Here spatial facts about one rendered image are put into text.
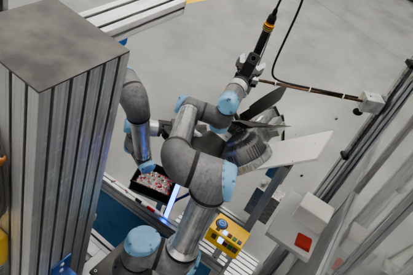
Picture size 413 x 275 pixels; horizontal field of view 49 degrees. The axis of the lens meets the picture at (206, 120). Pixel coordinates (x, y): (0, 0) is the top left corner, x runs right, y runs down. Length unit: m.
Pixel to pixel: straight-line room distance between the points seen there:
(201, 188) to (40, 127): 0.55
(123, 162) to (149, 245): 1.95
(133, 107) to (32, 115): 0.86
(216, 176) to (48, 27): 0.61
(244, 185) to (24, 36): 2.86
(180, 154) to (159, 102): 2.78
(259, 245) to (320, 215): 1.07
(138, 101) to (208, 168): 0.54
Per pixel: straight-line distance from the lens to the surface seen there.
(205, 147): 2.07
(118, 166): 3.46
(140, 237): 1.61
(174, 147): 1.34
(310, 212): 2.37
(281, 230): 2.36
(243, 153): 2.19
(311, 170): 4.11
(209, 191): 1.32
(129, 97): 1.74
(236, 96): 1.60
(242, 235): 1.98
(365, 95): 2.19
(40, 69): 0.92
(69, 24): 1.07
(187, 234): 1.49
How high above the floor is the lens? 2.60
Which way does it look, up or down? 40 degrees down
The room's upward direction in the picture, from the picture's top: 22 degrees clockwise
